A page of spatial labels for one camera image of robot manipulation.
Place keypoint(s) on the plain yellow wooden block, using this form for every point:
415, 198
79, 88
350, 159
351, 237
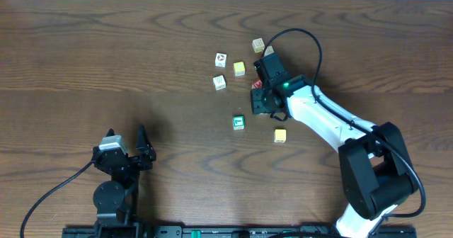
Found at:
280, 135

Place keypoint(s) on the green block letter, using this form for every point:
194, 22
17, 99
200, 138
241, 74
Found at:
238, 122

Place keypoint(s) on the white block letter W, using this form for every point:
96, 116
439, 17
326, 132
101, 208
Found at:
219, 82

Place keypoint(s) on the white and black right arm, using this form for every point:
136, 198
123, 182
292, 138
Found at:
376, 171

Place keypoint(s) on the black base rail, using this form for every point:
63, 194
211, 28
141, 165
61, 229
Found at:
198, 232

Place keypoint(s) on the tan block top back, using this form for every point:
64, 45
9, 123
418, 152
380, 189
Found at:
258, 45

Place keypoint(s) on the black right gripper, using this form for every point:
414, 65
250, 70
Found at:
257, 104

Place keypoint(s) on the yellow top wooden block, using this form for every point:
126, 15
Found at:
239, 69

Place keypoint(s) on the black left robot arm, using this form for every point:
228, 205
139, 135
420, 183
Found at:
116, 200

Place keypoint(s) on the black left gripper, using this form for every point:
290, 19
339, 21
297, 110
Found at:
131, 161

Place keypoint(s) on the tan block letter K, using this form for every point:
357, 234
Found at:
269, 50

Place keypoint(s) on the red block letter M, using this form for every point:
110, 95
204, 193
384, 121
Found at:
257, 84

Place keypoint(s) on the white block red circle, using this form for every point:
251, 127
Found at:
220, 60

